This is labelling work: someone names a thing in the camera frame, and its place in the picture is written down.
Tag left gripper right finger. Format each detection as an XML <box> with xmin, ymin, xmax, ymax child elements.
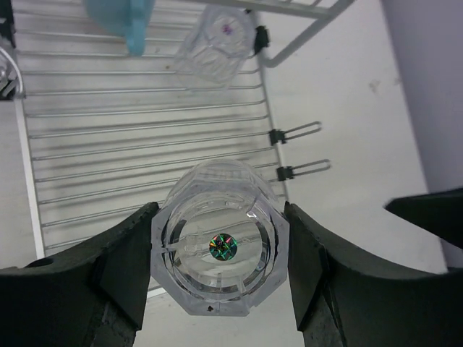
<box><xmin>284</xmin><ymin>203</ymin><xmax>462</xmax><ymax>346</ymax></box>

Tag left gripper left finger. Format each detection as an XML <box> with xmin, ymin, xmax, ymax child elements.
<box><xmin>1</xmin><ymin>202</ymin><xmax>159</xmax><ymax>346</ymax></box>

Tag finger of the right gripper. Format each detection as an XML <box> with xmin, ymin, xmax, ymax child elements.
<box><xmin>384</xmin><ymin>188</ymin><xmax>463</xmax><ymax>249</ymax></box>

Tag clear glass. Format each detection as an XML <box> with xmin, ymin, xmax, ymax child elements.
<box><xmin>150</xmin><ymin>159</ymin><xmax>289</xmax><ymax>317</ymax></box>
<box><xmin>173</xmin><ymin>4</ymin><xmax>255</xmax><ymax>91</ymax></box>

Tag metal dish rack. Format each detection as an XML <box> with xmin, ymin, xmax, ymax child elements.
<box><xmin>0</xmin><ymin>0</ymin><xmax>357</xmax><ymax>301</ymax></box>

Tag blue plastic mug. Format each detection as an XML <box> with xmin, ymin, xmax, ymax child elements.
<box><xmin>82</xmin><ymin>0</ymin><xmax>156</xmax><ymax>56</ymax></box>

